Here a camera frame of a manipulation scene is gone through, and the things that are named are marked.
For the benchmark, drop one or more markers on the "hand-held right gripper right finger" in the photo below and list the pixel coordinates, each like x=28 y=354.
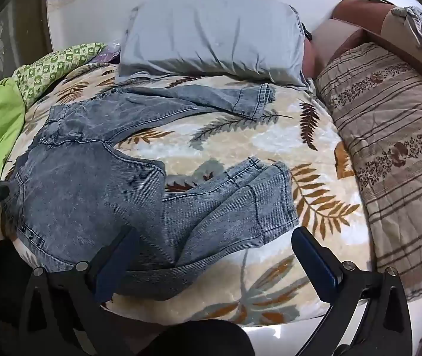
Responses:
x=318 y=263

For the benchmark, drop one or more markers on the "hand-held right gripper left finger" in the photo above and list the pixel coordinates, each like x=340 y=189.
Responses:
x=116 y=263

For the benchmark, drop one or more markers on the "grey-blue denim pants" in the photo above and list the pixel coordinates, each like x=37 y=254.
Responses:
x=84 y=193

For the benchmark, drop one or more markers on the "leaf print fleece blanket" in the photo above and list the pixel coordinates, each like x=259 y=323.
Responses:
x=270 y=144

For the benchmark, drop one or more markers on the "purple plastic bag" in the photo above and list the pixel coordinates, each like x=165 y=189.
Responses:
x=109 y=52

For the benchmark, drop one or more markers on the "brown padded sofa back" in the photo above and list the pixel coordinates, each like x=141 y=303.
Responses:
x=351 y=22

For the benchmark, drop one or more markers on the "grey pillow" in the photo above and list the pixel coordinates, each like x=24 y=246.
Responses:
x=211 y=37

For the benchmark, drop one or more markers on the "crumpled grey cloth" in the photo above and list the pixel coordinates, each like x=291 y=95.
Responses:
x=418 y=26

